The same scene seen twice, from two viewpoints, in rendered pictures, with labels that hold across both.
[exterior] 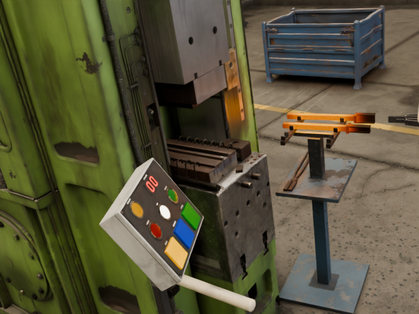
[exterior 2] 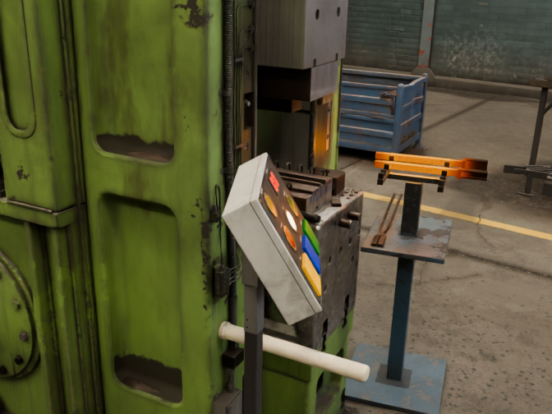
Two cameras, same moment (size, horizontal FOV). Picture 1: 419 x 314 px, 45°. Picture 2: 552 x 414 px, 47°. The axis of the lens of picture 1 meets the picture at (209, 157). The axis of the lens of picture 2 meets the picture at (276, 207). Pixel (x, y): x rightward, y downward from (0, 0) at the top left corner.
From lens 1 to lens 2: 0.56 m
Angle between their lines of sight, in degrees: 13
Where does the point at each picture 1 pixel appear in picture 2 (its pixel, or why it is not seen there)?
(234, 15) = not seen: hidden behind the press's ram
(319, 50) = (351, 114)
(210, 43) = (332, 26)
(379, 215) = (446, 305)
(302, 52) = not seen: hidden behind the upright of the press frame
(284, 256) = not seen: hidden behind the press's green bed
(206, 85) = (320, 80)
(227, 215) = (322, 259)
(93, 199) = (137, 220)
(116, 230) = (246, 227)
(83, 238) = (108, 280)
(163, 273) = (298, 297)
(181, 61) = (305, 37)
